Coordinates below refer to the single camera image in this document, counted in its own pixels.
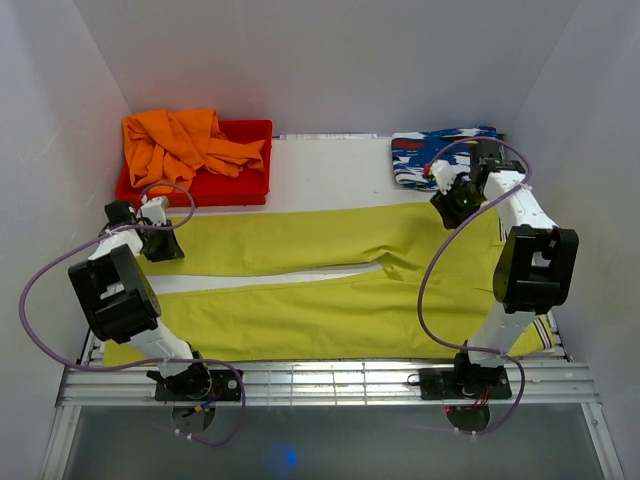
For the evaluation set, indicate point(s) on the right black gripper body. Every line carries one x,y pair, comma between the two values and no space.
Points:
459,203

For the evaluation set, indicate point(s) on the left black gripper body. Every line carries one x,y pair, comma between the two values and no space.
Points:
160,246

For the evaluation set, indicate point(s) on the yellow-green trousers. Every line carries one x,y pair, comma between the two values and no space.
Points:
427,294

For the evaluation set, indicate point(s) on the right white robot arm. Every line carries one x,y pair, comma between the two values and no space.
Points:
532,275

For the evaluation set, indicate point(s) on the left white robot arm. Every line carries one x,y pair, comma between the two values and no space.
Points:
119,302

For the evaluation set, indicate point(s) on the folded blue patterned trousers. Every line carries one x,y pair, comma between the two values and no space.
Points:
412,151

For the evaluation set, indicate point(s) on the orange trousers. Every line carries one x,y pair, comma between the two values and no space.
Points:
172,147

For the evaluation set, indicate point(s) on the red plastic bin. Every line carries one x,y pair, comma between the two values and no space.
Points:
250,188

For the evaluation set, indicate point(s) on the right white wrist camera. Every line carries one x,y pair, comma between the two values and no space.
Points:
442,174

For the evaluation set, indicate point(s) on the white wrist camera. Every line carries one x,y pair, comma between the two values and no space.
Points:
442,174
153,211

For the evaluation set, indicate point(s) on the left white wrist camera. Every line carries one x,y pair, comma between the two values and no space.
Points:
153,211

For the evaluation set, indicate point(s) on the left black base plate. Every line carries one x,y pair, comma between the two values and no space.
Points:
217,385

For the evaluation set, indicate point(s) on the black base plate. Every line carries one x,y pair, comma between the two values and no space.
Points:
217,385
455,385

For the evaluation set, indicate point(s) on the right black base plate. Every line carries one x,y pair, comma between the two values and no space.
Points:
455,385

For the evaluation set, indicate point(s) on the aluminium frame rail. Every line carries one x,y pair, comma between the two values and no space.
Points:
324,383

